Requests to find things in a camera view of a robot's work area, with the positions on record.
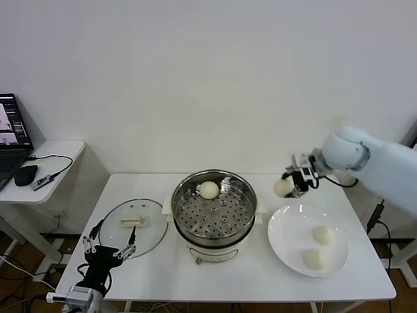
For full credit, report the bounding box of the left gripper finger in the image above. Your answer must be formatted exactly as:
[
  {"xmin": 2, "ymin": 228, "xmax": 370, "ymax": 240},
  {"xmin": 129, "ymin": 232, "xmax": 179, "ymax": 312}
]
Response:
[
  {"xmin": 82, "ymin": 220, "xmax": 104, "ymax": 254},
  {"xmin": 117, "ymin": 225, "xmax": 137, "ymax": 260}
]

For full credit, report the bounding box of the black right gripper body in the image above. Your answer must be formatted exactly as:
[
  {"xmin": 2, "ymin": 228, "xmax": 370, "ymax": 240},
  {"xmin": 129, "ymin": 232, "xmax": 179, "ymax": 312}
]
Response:
[{"xmin": 292, "ymin": 170, "xmax": 310, "ymax": 195}]

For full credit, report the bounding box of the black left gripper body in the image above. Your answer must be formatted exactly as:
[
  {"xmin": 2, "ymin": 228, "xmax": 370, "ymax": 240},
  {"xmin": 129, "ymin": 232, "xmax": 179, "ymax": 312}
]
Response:
[{"xmin": 83, "ymin": 246, "xmax": 122, "ymax": 290}]

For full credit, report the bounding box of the glass lid with cream handle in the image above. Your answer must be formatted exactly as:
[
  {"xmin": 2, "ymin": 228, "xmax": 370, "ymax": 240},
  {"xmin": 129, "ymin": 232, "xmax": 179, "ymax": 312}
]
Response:
[{"xmin": 98, "ymin": 198, "xmax": 169, "ymax": 260}]

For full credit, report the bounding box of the white steamed baozi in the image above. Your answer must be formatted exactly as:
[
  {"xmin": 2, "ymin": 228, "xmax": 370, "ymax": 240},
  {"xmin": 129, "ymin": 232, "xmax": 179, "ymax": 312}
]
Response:
[
  {"xmin": 302, "ymin": 248, "xmax": 329, "ymax": 271},
  {"xmin": 198, "ymin": 181, "xmax": 220, "ymax": 200},
  {"xmin": 272, "ymin": 179, "xmax": 294, "ymax": 198},
  {"xmin": 311, "ymin": 225, "xmax": 336, "ymax": 246}
]

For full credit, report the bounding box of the perforated stainless steamer basket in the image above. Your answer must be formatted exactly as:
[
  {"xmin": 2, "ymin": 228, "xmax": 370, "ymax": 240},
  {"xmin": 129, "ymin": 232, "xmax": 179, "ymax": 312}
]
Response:
[{"xmin": 171, "ymin": 168, "xmax": 258, "ymax": 245}]

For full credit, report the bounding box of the white round plate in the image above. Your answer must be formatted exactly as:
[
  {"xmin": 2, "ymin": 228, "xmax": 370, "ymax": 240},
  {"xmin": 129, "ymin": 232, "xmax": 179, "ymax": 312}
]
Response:
[{"xmin": 267, "ymin": 204, "xmax": 349, "ymax": 278}]

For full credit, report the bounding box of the small grey external drive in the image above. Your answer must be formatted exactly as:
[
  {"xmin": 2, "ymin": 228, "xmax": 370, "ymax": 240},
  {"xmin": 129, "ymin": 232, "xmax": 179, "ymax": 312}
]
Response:
[{"xmin": 31, "ymin": 174, "xmax": 55, "ymax": 191}]

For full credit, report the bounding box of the cream electric cooker base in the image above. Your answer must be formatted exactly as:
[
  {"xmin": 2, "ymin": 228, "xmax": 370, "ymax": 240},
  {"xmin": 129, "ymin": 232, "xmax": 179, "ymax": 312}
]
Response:
[{"xmin": 162, "ymin": 194, "xmax": 268, "ymax": 265}]

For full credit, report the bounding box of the black computer mouse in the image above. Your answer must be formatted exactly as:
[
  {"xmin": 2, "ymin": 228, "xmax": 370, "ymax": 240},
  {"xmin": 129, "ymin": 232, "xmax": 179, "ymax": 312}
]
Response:
[{"xmin": 14, "ymin": 164, "xmax": 39, "ymax": 186}]

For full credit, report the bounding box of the white side table with laptop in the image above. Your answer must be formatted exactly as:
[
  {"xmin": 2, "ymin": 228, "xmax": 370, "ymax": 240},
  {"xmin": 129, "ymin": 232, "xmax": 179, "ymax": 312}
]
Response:
[{"xmin": 0, "ymin": 140, "xmax": 87, "ymax": 267}]

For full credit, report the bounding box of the black laptop with lit screen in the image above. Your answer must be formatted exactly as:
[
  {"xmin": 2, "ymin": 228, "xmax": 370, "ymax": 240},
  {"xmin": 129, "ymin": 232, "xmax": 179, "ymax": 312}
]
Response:
[{"xmin": 0, "ymin": 93, "xmax": 35, "ymax": 192}]

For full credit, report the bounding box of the white side table with label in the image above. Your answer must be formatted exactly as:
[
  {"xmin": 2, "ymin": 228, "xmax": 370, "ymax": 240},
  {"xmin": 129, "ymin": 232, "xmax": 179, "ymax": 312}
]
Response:
[{"xmin": 387, "ymin": 195, "xmax": 417, "ymax": 290}]

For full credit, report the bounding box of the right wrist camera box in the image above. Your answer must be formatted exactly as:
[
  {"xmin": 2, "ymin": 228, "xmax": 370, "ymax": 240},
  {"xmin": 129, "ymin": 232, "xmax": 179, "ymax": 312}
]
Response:
[{"xmin": 291, "ymin": 153, "xmax": 322, "ymax": 180}]

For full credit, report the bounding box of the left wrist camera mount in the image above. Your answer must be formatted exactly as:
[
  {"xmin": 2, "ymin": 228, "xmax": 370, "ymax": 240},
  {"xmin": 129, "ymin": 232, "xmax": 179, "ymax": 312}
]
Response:
[{"xmin": 45, "ymin": 284, "xmax": 94, "ymax": 306}]

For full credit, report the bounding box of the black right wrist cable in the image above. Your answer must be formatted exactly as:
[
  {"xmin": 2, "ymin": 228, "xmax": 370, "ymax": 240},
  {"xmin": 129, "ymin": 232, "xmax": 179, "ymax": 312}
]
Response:
[{"xmin": 312, "ymin": 174, "xmax": 359, "ymax": 190}]

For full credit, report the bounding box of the black cable with adapter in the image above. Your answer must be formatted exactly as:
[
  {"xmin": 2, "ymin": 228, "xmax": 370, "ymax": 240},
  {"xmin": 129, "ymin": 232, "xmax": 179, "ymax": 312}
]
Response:
[{"xmin": 366, "ymin": 198, "xmax": 392, "ymax": 271}]

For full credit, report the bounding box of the black drive cable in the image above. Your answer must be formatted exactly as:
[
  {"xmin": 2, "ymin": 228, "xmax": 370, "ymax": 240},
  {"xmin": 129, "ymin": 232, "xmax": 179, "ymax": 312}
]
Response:
[{"xmin": 26, "ymin": 154, "xmax": 74, "ymax": 179}]

